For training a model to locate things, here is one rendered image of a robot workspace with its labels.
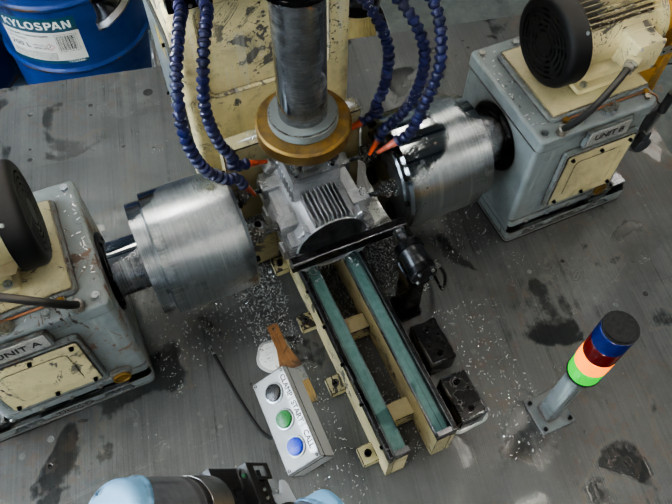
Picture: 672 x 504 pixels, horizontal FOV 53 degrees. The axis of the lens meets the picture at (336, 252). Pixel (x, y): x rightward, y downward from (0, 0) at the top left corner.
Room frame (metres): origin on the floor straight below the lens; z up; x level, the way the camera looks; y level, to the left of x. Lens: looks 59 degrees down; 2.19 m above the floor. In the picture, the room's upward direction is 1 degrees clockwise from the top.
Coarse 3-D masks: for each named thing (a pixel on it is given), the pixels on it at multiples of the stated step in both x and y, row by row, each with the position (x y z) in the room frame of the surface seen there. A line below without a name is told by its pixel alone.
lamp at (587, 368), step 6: (582, 348) 0.47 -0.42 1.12; (576, 354) 0.47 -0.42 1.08; (582, 354) 0.46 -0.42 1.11; (576, 360) 0.46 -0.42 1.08; (582, 360) 0.45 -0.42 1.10; (582, 366) 0.44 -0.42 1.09; (588, 366) 0.44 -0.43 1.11; (594, 366) 0.43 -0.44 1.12; (612, 366) 0.44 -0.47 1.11; (582, 372) 0.44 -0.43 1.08; (588, 372) 0.43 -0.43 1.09; (594, 372) 0.43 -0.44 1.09; (600, 372) 0.43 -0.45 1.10; (606, 372) 0.44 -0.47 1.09
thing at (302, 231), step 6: (270, 162) 0.88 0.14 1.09; (264, 168) 0.88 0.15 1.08; (270, 168) 0.87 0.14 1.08; (270, 174) 0.87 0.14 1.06; (360, 204) 0.78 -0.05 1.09; (354, 210) 0.77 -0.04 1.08; (360, 210) 0.76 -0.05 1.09; (366, 210) 0.77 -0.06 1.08; (360, 216) 0.76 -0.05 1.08; (300, 228) 0.72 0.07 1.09; (306, 228) 0.73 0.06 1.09; (294, 234) 0.72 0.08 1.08; (300, 234) 0.71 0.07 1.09; (306, 234) 0.71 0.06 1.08; (306, 270) 0.71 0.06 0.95
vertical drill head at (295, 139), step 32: (288, 32) 0.82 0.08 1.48; (320, 32) 0.84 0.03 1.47; (288, 64) 0.82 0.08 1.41; (320, 64) 0.84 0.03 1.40; (288, 96) 0.82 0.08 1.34; (320, 96) 0.83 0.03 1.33; (256, 128) 0.84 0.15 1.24; (288, 128) 0.82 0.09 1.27; (320, 128) 0.82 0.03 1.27; (288, 160) 0.78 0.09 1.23; (320, 160) 0.78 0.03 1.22
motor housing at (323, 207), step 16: (272, 192) 0.83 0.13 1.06; (304, 192) 0.80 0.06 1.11; (320, 192) 0.79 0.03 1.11; (336, 192) 0.81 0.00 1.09; (272, 208) 0.80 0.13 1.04; (288, 208) 0.79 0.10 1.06; (304, 208) 0.77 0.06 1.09; (320, 208) 0.77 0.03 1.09; (336, 208) 0.77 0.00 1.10; (304, 224) 0.74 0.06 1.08; (320, 224) 0.73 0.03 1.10; (336, 224) 0.82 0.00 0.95; (352, 224) 0.81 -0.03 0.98; (368, 224) 0.77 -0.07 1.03; (288, 240) 0.72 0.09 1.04; (304, 240) 0.71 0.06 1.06; (320, 240) 0.79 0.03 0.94; (336, 240) 0.79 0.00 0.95; (288, 256) 0.71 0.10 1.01
